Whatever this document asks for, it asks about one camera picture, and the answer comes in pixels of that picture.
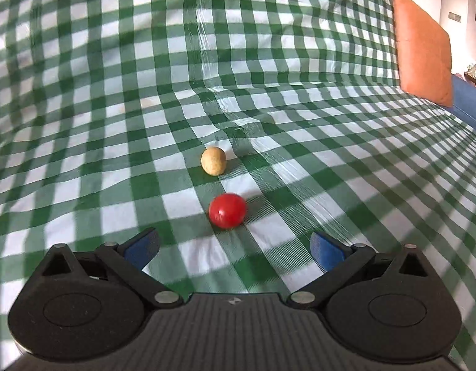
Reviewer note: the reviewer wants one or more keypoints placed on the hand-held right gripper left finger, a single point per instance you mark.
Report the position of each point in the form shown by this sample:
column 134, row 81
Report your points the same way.
column 141, row 249

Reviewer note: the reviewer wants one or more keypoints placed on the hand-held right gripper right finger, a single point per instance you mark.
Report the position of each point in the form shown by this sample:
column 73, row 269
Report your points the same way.
column 327, row 251

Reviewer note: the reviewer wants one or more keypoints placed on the red cherry tomato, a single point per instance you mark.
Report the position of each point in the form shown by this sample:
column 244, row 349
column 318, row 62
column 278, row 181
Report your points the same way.
column 227, row 210

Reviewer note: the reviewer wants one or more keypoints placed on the beige longan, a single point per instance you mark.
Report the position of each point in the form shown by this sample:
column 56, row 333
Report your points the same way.
column 214, row 161

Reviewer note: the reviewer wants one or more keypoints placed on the green checkered cloth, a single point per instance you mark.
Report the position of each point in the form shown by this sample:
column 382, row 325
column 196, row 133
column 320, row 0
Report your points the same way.
column 145, row 85

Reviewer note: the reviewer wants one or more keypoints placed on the blue fabric seat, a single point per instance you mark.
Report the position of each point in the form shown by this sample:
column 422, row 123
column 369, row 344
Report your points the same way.
column 469, row 102

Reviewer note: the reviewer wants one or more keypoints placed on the orange cushion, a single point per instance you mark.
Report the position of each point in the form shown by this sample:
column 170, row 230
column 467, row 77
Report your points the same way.
column 421, row 46

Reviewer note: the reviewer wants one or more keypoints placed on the wooden side table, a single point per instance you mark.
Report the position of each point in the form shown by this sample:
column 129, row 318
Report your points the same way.
column 475, row 79

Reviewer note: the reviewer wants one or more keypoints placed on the wall switch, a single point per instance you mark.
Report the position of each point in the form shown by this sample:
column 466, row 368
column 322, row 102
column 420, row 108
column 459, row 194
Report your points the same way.
column 454, row 16

